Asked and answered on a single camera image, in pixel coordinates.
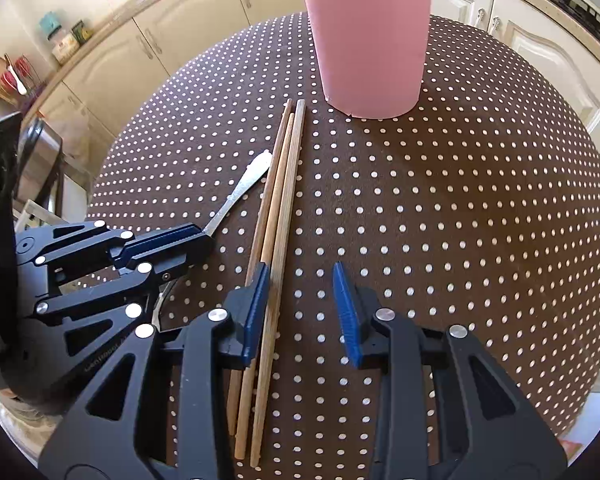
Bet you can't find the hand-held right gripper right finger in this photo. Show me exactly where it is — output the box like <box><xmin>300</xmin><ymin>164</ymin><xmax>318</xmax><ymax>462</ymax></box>
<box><xmin>332</xmin><ymin>261</ymin><xmax>566</xmax><ymax>480</ymax></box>

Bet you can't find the cream kitchen cabinet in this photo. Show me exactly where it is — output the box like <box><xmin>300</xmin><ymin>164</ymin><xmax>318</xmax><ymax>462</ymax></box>
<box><xmin>430</xmin><ymin>0</ymin><xmax>600</xmax><ymax>391</ymax></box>
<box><xmin>30</xmin><ymin>0</ymin><xmax>311</xmax><ymax>171</ymax></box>

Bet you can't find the rack with red utensils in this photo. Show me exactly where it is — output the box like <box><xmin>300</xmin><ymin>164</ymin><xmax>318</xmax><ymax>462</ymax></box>
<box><xmin>0</xmin><ymin>52</ymin><xmax>43</xmax><ymax>106</ymax></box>

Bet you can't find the black stove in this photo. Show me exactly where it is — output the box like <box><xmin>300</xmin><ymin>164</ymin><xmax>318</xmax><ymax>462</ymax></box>
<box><xmin>500</xmin><ymin>0</ymin><xmax>600</xmax><ymax>61</ymax></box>

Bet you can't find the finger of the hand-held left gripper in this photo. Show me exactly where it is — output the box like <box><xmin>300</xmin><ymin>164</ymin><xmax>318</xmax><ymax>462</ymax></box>
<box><xmin>35</xmin><ymin>237</ymin><xmax>217</xmax><ymax>376</ymax></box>
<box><xmin>30</xmin><ymin>221</ymin><xmax>203</xmax><ymax>273</ymax></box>

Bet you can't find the wooden chopstick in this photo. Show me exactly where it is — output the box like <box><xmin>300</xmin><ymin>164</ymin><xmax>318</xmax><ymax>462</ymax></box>
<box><xmin>250</xmin><ymin>100</ymin><xmax>307</xmax><ymax>467</ymax></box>
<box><xmin>234</xmin><ymin>112</ymin><xmax>297</xmax><ymax>460</ymax></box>
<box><xmin>227</xmin><ymin>99</ymin><xmax>293</xmax><ymax>436</ymax></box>

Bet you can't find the person's leg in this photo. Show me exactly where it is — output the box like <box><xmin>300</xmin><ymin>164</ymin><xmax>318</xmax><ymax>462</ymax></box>
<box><xmin>0</xmin><ymin>387</ymin><xmax>63</xmax><ymax>461</ymax></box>

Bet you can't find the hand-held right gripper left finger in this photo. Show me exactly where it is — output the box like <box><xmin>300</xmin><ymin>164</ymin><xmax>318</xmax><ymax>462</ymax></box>
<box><xmin>37</xmin><ymin>261</ymin><xmax>272</xmax><ymax>480</ymax></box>

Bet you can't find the white furniture frame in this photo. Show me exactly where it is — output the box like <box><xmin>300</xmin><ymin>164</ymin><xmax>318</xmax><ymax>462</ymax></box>
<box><xmin>12</xmin><ymin>197</ymin><xmax>81</xmax><ymax>233</ymax></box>

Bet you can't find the brown polka dot tablecloth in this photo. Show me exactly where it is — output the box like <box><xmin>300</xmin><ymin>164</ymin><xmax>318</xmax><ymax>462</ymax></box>
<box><xmin>85</xmin><ymin>10</ymin><xmax>600</xmax><ymax>480</ymax></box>

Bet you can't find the pink cup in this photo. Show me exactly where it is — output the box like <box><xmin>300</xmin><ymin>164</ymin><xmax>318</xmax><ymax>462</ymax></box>
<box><xmin>298</xmin><ymin>0</ymin><xmax>433</xmax><ymax>120</ymax></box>

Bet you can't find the stainless steel trash can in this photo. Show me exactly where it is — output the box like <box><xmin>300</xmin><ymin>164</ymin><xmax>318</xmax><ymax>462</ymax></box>
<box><xmin>15</xmin><ymin>117</ymin><xmax>66</xmax><ymax>211</ymax></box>

